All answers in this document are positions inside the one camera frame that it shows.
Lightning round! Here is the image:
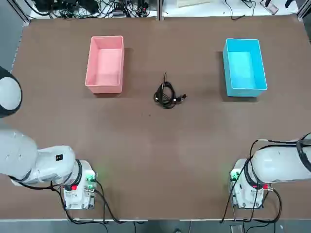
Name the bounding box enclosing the pink plastic box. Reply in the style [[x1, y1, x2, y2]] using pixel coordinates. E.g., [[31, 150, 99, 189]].
[[85, 35, 125, 95]]

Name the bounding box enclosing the blue plastic box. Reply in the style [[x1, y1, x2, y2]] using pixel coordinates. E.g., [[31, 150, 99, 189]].
[[222, 38, 268, 98]]

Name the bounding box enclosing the smartphone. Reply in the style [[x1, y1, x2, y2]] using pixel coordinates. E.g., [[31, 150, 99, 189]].
[[260, 0, 279, 15]]

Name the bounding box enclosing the black left arm base cable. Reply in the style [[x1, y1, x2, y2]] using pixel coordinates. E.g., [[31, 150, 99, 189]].
[[50, 181, 149, 224]]

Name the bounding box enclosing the black arm base cable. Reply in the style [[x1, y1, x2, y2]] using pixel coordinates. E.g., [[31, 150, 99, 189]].
[[220, 186, 282, 223], [50, 181, 149, 224]]

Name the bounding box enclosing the aluminium frame post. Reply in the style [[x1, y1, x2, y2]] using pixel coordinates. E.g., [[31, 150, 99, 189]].
[[157, 0, 165, 21]]

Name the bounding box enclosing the bundle of black cables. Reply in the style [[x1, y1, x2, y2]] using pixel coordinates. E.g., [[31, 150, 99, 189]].
[[31, 0, 158, 19]]

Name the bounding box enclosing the black right arm base cable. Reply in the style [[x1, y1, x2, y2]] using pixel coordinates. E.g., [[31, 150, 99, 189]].
[[220, 186, 282, 223]]

